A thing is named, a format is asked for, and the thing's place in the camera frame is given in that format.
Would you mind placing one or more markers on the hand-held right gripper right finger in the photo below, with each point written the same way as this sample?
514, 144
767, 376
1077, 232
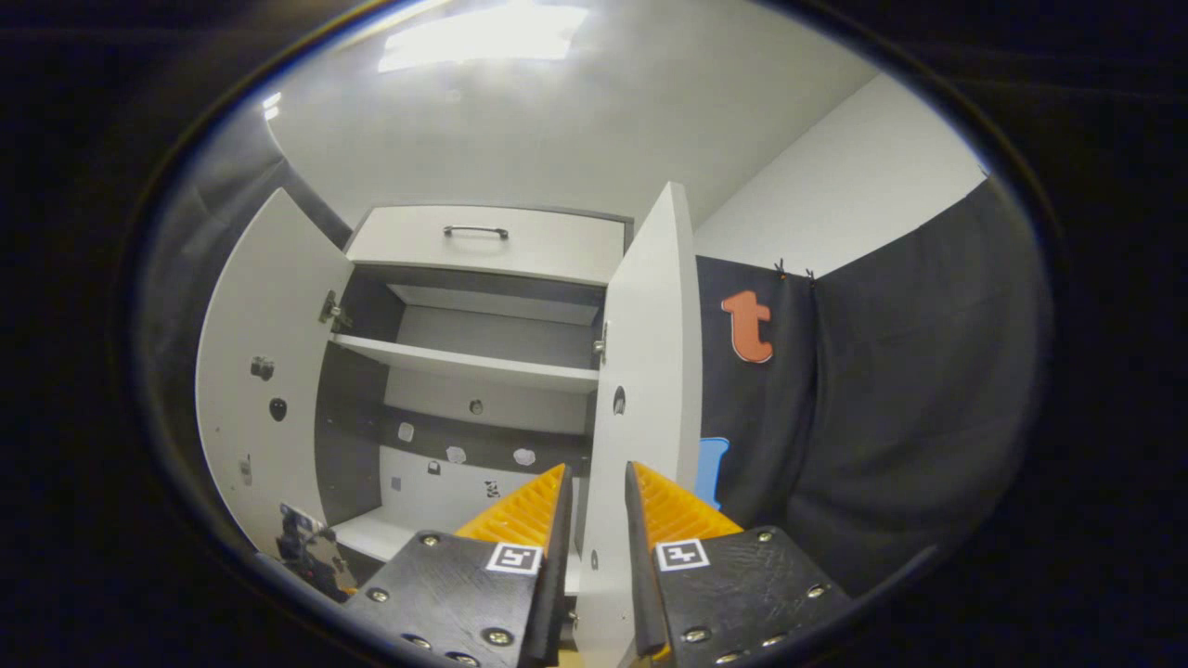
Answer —
640, 575

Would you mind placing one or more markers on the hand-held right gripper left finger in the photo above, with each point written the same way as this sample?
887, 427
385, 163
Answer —
555, 557

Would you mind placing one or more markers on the white shoe cabinet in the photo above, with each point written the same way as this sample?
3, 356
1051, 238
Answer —
483, 408

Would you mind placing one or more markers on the headphone sticker white cabinet door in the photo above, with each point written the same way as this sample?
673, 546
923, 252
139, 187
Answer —
650, 325

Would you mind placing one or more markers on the camera sticker white cabinet door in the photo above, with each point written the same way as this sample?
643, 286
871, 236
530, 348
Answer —
269, 306

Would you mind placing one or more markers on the wide white cabinet shelf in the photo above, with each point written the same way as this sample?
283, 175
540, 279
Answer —
464, 364

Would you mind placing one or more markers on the metal door hinge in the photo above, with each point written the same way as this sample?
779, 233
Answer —
600, 345
332, 311

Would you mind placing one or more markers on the short white cabinet shelf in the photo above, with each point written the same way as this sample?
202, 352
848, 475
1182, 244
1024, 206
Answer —
492, 301

